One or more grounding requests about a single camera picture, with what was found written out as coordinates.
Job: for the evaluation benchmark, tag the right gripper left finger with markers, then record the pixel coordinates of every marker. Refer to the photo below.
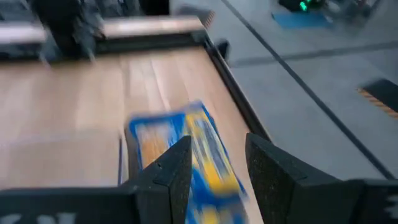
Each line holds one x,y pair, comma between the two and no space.
168,180

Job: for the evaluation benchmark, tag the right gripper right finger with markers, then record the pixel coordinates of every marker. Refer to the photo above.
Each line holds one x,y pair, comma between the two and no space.
280,186

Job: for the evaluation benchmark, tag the blue Maruchan ramen packet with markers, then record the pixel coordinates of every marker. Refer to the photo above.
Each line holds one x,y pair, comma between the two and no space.
211,174
155,137

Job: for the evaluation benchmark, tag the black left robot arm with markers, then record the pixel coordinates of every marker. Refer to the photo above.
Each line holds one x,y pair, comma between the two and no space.
65,28

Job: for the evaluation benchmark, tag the grey tinted plastic bin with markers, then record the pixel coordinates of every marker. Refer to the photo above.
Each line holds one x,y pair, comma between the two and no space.
127,155

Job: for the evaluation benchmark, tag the black hazard-striped floor mat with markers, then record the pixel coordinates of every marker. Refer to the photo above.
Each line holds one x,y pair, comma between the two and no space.
192,15
385,93

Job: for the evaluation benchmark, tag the blue floor mat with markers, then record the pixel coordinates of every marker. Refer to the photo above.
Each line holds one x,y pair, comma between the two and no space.
298,20

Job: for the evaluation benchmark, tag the black device green light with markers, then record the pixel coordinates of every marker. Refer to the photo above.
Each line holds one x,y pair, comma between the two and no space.
292,3

